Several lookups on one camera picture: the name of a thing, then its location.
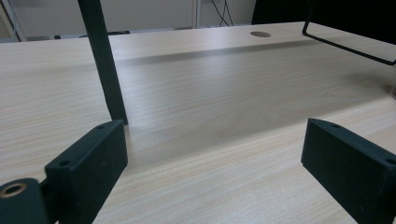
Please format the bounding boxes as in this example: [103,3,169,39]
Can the black metal stand post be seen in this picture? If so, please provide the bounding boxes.
[77,0,129,126]

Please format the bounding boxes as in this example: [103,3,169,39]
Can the black wire frame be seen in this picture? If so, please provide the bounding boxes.
[302,0,396,66]

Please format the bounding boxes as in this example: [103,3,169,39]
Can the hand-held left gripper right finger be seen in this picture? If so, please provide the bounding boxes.
[300,118,396,224]

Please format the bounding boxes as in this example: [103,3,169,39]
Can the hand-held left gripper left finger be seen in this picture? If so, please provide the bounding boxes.
[44,119,129,224]

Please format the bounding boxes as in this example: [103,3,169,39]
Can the white vertical post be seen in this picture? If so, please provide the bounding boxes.
[191,0,202,30]

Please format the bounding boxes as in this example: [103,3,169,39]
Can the black hanging cables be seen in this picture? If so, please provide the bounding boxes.
[210,0,234,28]

